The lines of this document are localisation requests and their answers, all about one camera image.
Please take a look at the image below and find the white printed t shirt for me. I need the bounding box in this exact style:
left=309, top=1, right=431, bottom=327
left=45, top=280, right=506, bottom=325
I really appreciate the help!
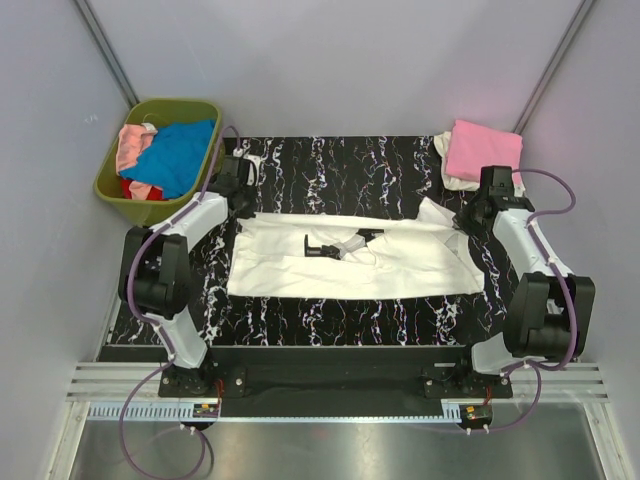
left=227, top=198, right=484, bottom=300

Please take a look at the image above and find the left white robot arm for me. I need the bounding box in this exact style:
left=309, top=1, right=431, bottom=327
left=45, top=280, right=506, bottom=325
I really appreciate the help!
left=118, top=149, right=259, bottom=396

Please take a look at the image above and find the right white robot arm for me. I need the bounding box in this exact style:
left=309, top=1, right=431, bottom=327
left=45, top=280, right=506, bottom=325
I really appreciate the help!
left=453, top=166, right=596, bottom=397

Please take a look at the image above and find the folded pink t shirt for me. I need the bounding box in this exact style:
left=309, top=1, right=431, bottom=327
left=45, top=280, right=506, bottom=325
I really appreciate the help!
left=444, top=119, right=523, bottom=183

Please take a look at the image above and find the blue t shirt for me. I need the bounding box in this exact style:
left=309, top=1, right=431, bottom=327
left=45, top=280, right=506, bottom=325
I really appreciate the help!
left=116, top=120, right=214, bottom=200

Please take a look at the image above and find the folded cream t shirt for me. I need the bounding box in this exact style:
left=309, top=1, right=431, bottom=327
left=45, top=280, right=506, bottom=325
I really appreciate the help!
left=432, top=130, right=527, bottom=194

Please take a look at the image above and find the red t shirt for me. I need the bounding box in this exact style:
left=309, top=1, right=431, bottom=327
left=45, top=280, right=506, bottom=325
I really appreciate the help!
left=120, top=178, right=164, bottom=201

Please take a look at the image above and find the salmon pink t shirt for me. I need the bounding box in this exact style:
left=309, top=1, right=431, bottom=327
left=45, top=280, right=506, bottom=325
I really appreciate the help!
left=115, top=123, right=158, bottom=174

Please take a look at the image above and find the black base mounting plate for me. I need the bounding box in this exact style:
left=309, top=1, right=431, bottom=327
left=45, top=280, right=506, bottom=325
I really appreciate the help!
left=159, top=346, right=513, bottom=421

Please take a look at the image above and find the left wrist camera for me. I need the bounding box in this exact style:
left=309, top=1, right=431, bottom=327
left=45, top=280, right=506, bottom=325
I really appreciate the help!
left=233, top=147, right=262, bottom=186

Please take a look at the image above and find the white slotted cable duct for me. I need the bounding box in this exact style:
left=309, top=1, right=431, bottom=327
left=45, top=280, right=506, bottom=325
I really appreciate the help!
left=87, top=401, right=220, bottom=422

